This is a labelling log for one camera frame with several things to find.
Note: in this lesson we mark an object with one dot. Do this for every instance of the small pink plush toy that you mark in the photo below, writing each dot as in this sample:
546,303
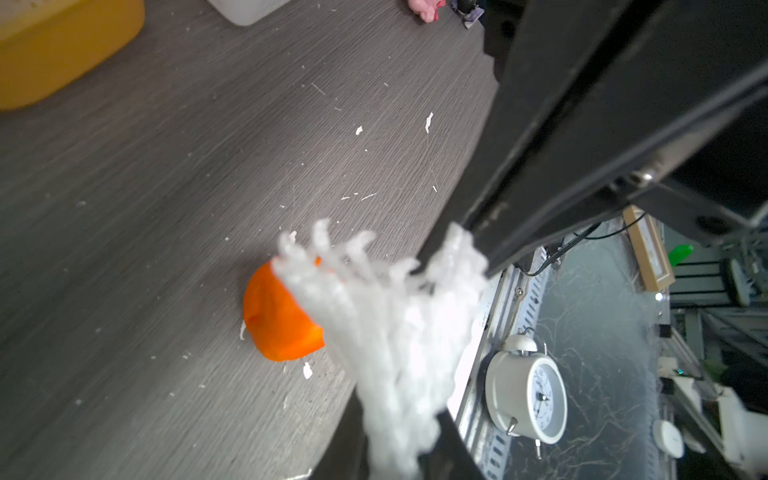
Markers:
426,10

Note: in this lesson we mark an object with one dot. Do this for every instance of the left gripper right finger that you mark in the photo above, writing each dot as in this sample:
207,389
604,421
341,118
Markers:
449,459

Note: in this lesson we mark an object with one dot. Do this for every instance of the wooden picture frame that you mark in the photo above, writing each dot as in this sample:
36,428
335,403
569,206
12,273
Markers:
652,258

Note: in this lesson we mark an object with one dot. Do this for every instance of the white perforated plastic basket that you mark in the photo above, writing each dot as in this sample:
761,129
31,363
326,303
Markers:
244,13

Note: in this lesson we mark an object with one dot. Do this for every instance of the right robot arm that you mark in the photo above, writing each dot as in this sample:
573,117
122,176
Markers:
605,104

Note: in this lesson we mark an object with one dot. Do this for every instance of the white analog clock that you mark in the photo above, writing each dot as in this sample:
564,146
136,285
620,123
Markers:
525,393

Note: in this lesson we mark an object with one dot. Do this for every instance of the netted orange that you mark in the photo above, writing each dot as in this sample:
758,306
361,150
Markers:
279,328

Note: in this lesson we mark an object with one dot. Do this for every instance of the small black toy figure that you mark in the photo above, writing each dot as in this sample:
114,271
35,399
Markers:
470,11

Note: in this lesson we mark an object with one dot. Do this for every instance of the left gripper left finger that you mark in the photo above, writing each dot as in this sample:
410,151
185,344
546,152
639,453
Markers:
345,457

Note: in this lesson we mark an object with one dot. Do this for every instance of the yellow plastic tray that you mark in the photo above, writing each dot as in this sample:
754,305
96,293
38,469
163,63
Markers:
45,45

